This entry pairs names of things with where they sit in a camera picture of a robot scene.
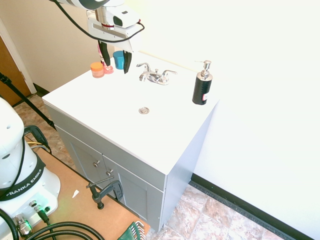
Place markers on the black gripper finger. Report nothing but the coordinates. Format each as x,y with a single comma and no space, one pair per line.
106,53
127,62

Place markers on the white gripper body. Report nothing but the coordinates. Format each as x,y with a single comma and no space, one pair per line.
110,33

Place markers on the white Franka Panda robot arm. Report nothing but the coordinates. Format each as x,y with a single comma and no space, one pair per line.
17,160

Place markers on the blue plastic cup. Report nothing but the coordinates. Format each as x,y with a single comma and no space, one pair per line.
118,60

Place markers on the pink perfume bottle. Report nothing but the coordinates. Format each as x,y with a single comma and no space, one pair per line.
107,65

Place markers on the orange lidded jar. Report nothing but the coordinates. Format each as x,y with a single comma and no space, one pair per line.
97,70

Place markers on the chrome faucet spout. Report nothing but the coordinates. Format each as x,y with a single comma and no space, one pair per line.
146,75

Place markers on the white sink countertop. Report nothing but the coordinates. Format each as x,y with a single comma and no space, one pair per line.
130,110

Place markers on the chrome sink drain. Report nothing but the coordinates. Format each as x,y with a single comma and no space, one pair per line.
144,110

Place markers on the black soap dispenser chrome pump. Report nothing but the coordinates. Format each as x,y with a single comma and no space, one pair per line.
202,86

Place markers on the brown wooden door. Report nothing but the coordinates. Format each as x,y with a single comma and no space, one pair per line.
11,75

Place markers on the round metal cabinet knob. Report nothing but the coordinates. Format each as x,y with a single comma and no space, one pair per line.
96,163
109,172

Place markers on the grey vanity cabinet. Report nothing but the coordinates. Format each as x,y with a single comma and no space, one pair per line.
130,185

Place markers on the white paper scrap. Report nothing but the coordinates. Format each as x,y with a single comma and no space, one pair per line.
75,193

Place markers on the brown wooden base board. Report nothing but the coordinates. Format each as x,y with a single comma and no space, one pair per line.
82,200

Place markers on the green hex key set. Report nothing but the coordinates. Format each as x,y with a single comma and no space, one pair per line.
132,231

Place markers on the black rubber baseboard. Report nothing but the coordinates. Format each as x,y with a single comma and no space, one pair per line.
250,207

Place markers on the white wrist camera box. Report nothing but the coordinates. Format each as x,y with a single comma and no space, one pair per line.
123,18

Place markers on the black camera tripod leg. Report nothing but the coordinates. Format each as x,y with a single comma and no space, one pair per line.
27,101

